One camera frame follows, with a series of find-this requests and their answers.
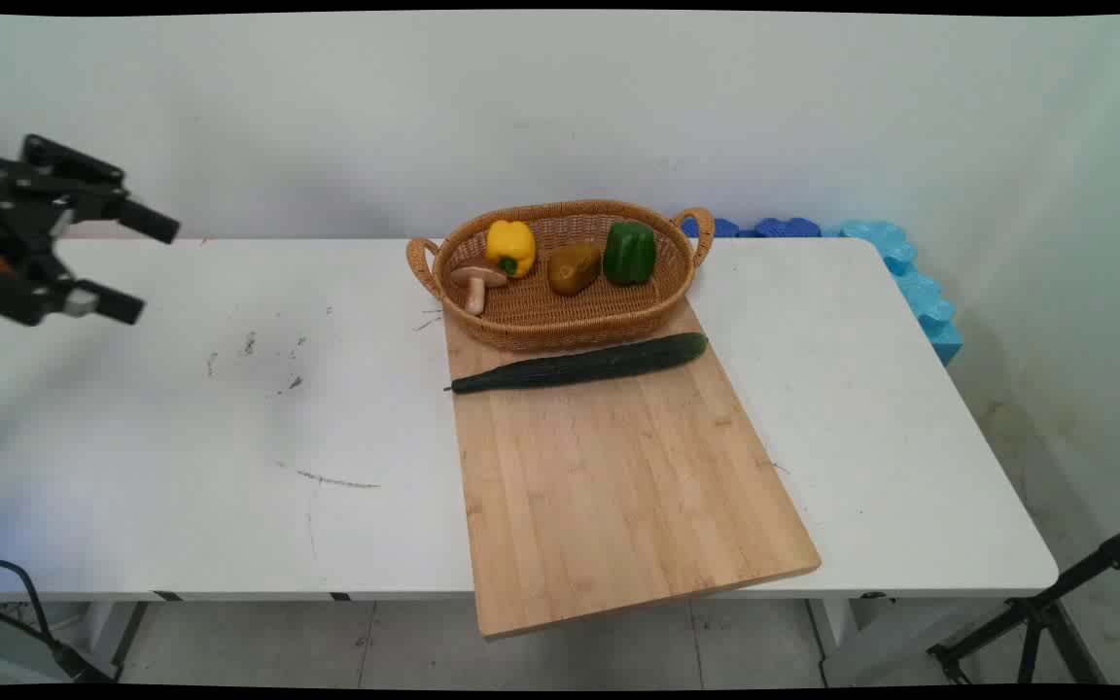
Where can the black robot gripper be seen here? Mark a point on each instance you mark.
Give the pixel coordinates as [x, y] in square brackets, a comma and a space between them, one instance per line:
[6, 209]

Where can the long dark green cucumber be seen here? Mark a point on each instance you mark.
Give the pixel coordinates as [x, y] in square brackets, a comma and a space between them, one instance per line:
[579, 367]

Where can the white table leg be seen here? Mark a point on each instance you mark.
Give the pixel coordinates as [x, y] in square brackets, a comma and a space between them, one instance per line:
[113, 637]
[852, 642]

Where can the brown mushroom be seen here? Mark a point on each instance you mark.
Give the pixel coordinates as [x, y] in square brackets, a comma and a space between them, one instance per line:
[475, 279]

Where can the yellow bell pepper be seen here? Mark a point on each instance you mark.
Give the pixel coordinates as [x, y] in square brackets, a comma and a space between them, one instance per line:
[511, 243]

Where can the brown pear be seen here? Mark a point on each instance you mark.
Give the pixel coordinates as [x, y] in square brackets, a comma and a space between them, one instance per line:
[574, 269]

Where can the green bell pepper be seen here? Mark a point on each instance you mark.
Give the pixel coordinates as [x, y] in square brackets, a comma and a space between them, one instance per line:
[629, 253]

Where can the bamboo cutting board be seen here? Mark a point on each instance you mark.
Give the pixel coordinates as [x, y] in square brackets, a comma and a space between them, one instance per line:
[609, 486]

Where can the dark blue foam mat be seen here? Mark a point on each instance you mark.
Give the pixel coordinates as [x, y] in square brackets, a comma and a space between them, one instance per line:
[784, 227]

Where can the light blue foam mat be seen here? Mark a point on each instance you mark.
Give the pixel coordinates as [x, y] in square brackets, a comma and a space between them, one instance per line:
[920, 292]

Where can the black tripod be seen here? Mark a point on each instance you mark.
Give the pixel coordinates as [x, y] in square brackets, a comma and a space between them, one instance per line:
[1036, 612]

